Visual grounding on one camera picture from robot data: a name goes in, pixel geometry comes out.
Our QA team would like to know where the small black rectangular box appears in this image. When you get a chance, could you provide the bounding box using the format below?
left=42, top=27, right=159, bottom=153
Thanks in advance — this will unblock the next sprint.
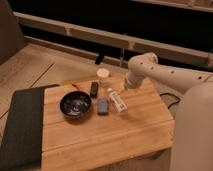
left=90, top=82, right=99, bottom=98

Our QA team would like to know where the dark grey cloth mat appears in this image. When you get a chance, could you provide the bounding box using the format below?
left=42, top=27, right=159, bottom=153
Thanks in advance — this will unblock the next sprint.
left=0, top=84, right=56, bottom=171

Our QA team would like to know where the clear plastic bottle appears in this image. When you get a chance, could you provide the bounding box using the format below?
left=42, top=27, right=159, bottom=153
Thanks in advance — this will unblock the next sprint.
left=107, top=88, right=127, bottom=113

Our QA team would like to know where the black floor cable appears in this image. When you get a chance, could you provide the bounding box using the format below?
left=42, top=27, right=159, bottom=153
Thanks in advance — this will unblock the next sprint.
left=159, top=91, right=182, bottom=118

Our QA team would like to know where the red pen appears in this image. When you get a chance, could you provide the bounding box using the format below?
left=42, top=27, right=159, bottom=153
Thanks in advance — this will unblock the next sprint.
left=71, top=84, right=81, bottom=90

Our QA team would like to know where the blue grey sponge block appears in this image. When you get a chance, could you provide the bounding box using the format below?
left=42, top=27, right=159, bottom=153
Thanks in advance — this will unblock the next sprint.
left=97, top=98, right=109, bottom=115

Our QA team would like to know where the black ceramic bowl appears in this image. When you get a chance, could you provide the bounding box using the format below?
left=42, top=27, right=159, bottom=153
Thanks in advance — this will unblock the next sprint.
left=60, top=91, right=92, bottom=119

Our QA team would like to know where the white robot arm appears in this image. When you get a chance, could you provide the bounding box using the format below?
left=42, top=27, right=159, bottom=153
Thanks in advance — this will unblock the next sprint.
left=124, top=52, right=213, bottom=171

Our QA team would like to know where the white cylindrical cup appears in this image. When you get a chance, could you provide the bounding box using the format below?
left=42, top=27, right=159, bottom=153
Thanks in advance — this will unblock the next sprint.
left=97, top=68, right=110, bottom=86

